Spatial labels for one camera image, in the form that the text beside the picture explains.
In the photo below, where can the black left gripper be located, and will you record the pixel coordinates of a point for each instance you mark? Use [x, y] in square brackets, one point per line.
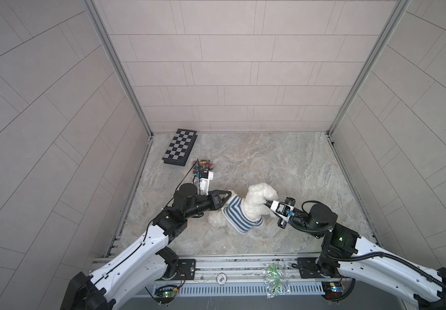
[214, 204]

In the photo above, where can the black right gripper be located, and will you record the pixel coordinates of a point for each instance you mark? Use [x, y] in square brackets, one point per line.
[281, 225]

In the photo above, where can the blue white striped shirt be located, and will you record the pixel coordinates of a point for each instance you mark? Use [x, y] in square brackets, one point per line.
[234, 214]

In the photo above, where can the white teddy bear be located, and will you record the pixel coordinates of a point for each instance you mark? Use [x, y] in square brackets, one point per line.
[253, 205]

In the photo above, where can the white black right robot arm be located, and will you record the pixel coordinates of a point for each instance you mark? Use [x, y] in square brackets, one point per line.
[346, 254]

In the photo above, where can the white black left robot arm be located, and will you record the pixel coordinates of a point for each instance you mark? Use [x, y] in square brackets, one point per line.
[145, 260]

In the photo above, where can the clear bag of toy bricks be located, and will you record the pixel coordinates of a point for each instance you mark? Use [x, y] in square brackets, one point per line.
[200, 165]

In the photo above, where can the folded black white chessboard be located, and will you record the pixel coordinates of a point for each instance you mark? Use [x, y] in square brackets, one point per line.
[180, 147]

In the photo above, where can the clear bag of green parts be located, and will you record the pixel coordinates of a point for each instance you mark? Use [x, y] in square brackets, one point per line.
[276, 280]

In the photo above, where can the right green circuit board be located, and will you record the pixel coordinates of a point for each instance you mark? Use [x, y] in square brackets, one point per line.
[332, 290]

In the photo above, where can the green circuit board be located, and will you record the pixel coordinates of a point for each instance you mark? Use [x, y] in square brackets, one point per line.
[166, 293]
[332, 290]

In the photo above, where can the left green circuit board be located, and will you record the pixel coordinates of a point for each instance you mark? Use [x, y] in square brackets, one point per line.
[166, 293]

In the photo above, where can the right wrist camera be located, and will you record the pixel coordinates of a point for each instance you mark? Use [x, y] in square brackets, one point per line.
[282, 210]

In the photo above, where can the aluminium corner post left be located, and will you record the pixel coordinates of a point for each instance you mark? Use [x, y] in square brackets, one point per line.
[97, 23]

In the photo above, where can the aluminium corner post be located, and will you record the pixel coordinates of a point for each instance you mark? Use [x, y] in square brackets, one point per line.
[382, 40]
[97, 23]

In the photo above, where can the aluminium corner post right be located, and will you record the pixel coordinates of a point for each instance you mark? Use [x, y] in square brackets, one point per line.
[382, 40]

